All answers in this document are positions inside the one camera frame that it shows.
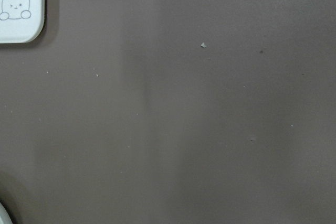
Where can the cream round plate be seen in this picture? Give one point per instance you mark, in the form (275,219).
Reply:
(4,216)

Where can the cream rectangular tray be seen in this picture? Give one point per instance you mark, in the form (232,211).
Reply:
(21,20)

